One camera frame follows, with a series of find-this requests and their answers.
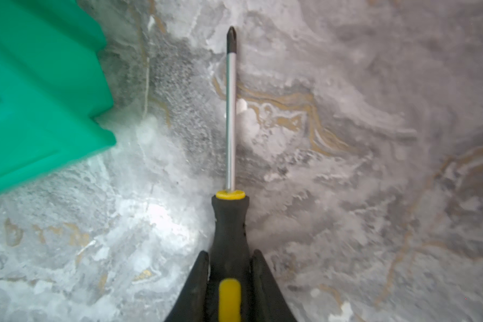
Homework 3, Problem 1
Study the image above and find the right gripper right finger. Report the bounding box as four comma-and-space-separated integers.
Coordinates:
251, 250, 297, 322

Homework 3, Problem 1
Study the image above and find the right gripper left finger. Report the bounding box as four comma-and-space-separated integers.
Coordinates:
165, 251, 209, 322

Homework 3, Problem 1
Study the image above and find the black yellow screwdriver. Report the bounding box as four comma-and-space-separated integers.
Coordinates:
206, 26, 251, 321

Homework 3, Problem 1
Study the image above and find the green plastic bin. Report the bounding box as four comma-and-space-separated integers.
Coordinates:
0, 1, 116, 193

